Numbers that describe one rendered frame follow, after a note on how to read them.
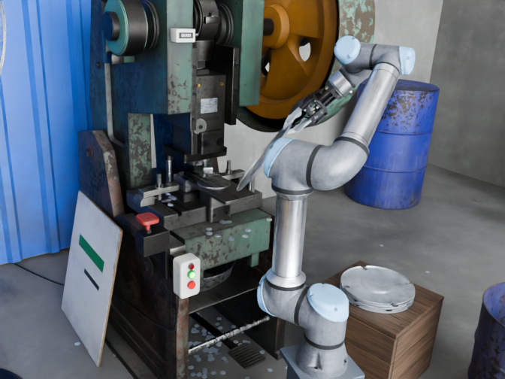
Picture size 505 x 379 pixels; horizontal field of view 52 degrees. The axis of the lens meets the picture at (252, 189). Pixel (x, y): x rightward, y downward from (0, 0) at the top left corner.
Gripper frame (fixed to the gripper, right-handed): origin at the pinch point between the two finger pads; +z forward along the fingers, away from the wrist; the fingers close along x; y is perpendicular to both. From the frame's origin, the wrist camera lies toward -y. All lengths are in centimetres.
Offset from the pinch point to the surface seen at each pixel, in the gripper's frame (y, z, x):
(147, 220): 17, 50, -11
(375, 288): -11, 18, 74
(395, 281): -18, 11, 81
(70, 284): -39, 127, -3
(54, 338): -20, 140, 7
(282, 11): -43, -23, -27
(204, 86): -16.7, 13.8, -27.5
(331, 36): -19.9, -29.8, -10.3
